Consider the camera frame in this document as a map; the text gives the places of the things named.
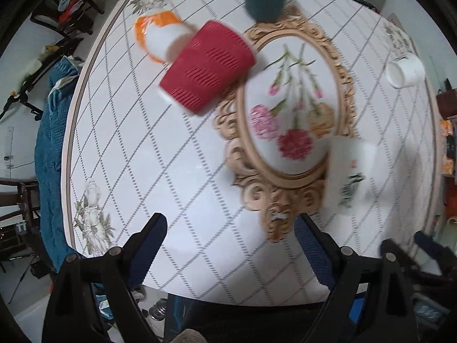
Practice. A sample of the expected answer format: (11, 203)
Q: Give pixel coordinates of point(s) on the floral diamond pattern tablecloth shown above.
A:
(232, 179)

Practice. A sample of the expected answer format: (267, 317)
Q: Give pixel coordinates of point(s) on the orange and white paper cup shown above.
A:
(162, 35)

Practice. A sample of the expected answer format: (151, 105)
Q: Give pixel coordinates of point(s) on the white paper cup with calligraphy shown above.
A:
(349, 169)

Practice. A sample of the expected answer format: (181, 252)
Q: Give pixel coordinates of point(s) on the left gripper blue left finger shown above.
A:
(127, 266)

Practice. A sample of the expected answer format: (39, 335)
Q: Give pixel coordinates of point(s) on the red ribbed paper cup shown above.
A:
(216, 57)

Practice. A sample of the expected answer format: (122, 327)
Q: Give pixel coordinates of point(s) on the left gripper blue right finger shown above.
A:
(337, 268)

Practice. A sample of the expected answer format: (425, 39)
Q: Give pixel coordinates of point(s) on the white paper cup lying sideways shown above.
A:
(405, 71)

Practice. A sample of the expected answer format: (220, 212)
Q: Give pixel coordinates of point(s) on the dark wooden chair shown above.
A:
(66, 17)

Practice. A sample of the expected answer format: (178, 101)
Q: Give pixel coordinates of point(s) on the blue quilted blanket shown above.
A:
(48, 154)

